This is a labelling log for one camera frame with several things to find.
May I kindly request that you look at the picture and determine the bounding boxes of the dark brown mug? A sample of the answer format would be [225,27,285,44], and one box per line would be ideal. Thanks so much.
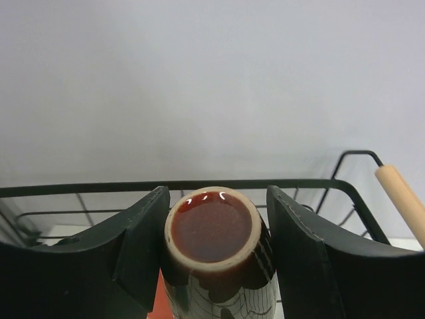
[161,186,278,318]

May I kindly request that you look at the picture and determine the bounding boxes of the orange mug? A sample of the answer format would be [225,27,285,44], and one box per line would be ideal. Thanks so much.
[147,271,173,319]

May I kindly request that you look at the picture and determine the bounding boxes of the black wire dish rack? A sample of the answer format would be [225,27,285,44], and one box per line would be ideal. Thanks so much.
[1,150,390,245]

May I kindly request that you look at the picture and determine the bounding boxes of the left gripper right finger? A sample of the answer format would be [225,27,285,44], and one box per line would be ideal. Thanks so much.
[267,185,424,318]

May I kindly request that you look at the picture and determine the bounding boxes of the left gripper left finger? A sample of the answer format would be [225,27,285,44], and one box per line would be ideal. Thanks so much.
[1,186,170,318]

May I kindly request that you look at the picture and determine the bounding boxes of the right wooden rack handle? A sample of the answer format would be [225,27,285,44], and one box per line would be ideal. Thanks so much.
[375,165,424,248]

